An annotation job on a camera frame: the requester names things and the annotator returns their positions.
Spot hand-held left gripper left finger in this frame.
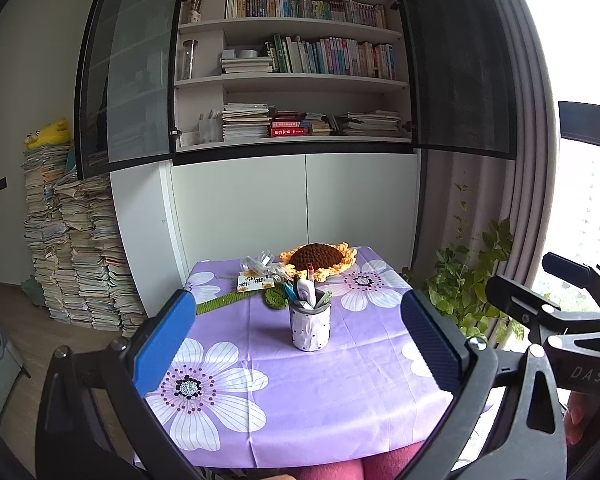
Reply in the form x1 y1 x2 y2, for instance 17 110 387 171
35 288 204 480

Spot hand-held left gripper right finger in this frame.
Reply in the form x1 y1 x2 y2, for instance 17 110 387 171
401 288 568 480

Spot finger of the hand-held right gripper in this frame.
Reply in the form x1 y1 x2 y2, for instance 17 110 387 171
542 252 600 308
485 274 600 345

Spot grey white pen holder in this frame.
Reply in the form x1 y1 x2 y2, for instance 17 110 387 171
289 299 332 352

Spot person's right hand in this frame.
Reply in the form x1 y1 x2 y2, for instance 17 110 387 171
565 389 600 447

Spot green potted plant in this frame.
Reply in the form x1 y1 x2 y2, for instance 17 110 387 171
402 182 526 346

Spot green crochet stem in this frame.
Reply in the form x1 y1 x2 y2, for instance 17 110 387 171
196 287 271 317

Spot purple floral tablecloth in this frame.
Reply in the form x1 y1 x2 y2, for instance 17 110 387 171
142 246 493 470

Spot white greeting card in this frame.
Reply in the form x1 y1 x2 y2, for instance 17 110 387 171
236 270 276 293

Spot pile of books and papers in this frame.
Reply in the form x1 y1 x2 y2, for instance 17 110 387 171
22 142 146 338

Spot green crochet leaf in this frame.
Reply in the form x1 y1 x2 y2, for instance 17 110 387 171
264 282 292 311

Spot clear ribbon bow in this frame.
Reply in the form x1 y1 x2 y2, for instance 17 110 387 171
240 249 286 281

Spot grey green bag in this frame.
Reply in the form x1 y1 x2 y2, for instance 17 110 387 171
20 275 46 307

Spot crochet sunflower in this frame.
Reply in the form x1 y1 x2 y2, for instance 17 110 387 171
279 241 357 282

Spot person's pink trousers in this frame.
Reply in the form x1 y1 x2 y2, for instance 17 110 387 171
290 440 426 480

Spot white bookcase cabinet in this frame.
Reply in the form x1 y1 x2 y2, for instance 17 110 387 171
109 0 423 306

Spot dark glass cabinet door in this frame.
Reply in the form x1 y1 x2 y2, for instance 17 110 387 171
387 0 518 161

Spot stack of thin booklets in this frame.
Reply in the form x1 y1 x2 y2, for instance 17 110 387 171
335 110 402 137

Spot stack of magazines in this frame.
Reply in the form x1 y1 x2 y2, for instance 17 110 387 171
222 102 272 141

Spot yellow plush toy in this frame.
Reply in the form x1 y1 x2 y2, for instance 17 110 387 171
24 117 73 151

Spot small stack of mixed books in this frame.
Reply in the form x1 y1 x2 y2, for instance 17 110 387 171
302 112 337 136

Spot stack of red books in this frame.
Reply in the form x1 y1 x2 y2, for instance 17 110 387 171
269 112 312 137

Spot grey glass cabinet door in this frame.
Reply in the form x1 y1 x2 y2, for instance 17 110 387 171
74 0 188 180

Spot tall glass bottle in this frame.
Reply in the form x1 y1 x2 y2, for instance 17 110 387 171
181 40 199 81

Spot stack of white books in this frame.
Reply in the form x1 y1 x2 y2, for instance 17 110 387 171
221 56 275 75

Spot row of green pink books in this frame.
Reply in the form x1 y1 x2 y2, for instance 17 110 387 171
267 34 397 81

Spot row of colourful paperback books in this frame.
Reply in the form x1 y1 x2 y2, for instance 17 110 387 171
225 0 387 29

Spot black window frame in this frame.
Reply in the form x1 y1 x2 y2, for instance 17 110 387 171
557 101 600 153

